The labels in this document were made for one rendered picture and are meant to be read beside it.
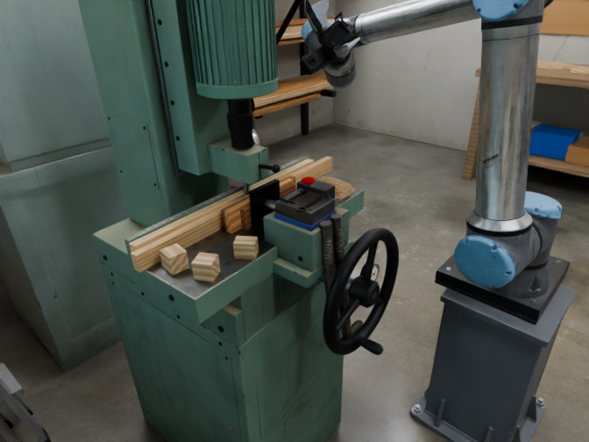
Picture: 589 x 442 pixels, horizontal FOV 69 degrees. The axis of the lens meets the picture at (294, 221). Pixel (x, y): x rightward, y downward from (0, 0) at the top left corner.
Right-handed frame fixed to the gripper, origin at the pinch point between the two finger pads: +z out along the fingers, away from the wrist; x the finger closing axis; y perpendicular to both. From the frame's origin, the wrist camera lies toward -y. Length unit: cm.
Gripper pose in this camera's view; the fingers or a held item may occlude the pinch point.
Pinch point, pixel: (323, 24)
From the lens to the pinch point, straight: 108.5
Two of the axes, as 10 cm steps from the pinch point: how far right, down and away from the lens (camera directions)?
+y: 7.7, -6.3, -1.2
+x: 6.2, 7.8, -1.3
